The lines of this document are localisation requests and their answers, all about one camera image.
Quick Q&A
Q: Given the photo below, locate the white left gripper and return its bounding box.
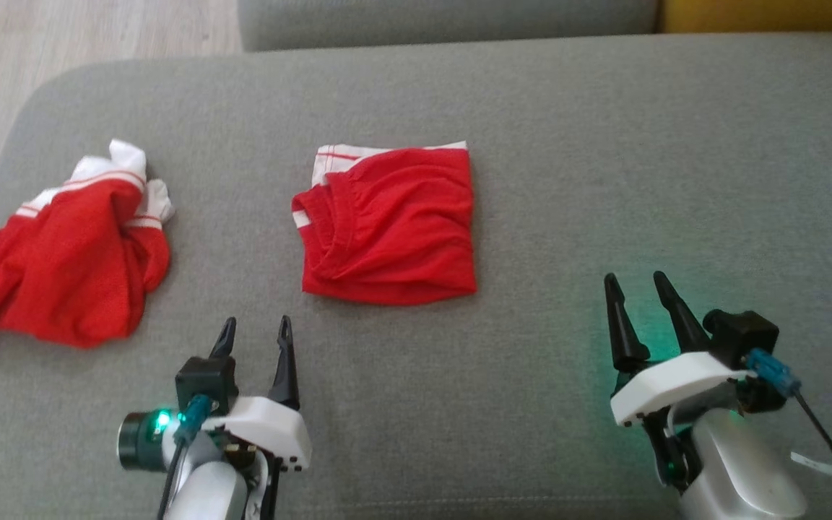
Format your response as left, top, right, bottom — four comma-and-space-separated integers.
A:
201, 314, 313, 474

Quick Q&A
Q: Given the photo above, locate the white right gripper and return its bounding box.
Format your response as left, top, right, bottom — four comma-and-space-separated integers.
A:
603, 270, 750, 493

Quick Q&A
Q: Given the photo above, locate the yellow sofa backrest cushion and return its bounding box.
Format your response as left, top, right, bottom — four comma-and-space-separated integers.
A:
660, 0, 832, 35

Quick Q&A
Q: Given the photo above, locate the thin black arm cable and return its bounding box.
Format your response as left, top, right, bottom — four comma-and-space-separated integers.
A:
157, 439, 187, 520
792, 390, 832, 520

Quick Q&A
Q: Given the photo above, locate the white right cable label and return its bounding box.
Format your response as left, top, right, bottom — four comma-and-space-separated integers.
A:
790, 451, 832, 477

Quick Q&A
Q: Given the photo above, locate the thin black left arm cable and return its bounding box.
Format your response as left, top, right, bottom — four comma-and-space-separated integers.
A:
157, 439, 187, 520

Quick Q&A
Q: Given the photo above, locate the red basketball jersey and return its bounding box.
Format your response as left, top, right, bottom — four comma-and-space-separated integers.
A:
0, 139, 176, 360

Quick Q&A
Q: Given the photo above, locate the blue left camera connector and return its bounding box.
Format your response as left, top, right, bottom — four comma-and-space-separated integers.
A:
173, 394, 213, 446

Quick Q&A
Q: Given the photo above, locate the blue right camera connector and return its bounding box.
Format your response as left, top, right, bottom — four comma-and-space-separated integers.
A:
745, 348, 802, 399

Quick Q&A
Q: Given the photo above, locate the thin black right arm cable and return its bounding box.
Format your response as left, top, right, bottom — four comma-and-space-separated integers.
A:
792, 390, 832, 520

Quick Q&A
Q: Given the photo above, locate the blue camera connector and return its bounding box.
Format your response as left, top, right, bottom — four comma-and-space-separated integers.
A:
745, 348, 802, 399
173, 394, 213, 446

